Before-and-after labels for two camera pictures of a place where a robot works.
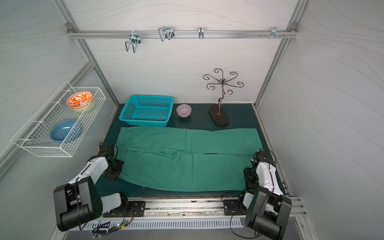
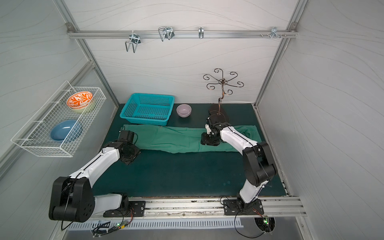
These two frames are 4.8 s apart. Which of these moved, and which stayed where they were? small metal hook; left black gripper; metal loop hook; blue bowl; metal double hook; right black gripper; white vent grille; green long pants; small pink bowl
Moved: right black gripper; green long pants; left black gripper
Stayed: metal loop hook; small pink bowl; small metal hook; white vent grille; blue bowl; metal double hook
